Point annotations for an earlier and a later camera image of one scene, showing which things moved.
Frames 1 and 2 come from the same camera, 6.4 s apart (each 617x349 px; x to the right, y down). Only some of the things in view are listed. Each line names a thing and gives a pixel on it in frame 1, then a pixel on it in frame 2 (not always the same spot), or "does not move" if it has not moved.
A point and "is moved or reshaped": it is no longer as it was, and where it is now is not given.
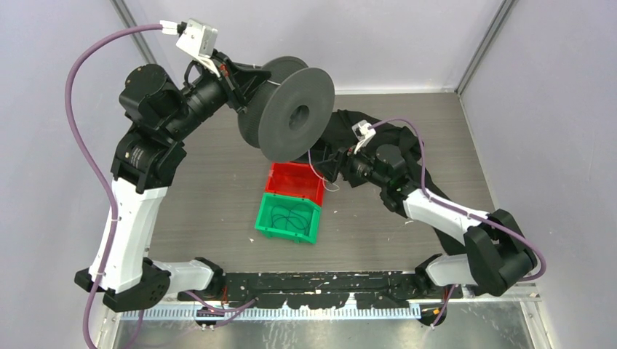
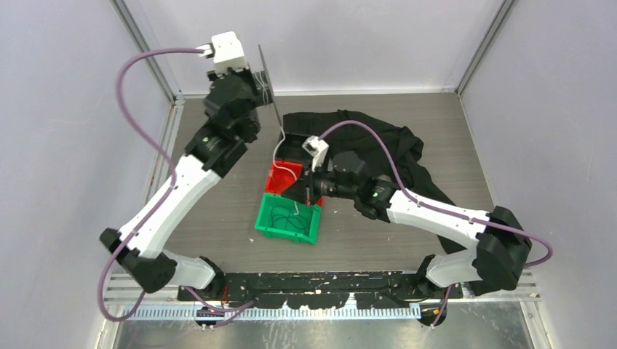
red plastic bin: [295, 178] does not move
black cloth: [385, 154] does not move
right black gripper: [344, 157] → [305, 190]
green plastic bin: [293, 217] does not move
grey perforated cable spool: [289, 113] is moved or reshaped
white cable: [327, 186] is moved or reshaped
